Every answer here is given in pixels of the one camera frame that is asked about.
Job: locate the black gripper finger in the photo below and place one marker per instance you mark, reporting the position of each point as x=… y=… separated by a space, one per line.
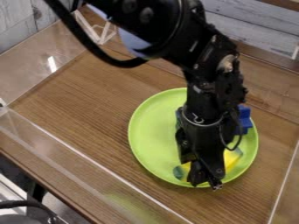
x=185 y=147
x=206 y=173

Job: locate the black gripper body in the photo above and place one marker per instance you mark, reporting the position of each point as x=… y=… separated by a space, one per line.
x=211 y=135

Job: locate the yellow toy banana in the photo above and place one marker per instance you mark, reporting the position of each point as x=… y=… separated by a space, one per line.
x=231 y=159

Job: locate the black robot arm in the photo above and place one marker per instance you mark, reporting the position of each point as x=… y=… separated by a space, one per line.
x=170 y=29

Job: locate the green round plate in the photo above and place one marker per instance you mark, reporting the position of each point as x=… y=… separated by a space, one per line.
x=151 y=138

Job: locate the blue plastic block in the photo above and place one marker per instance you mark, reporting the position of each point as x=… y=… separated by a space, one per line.
x=245 y=118

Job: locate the clear acrylic enclosure wall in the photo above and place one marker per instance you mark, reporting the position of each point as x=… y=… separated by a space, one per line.
x=98 y=193

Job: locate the clear acrylic corner bracket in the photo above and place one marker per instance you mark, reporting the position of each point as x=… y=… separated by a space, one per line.
x=100 y=33

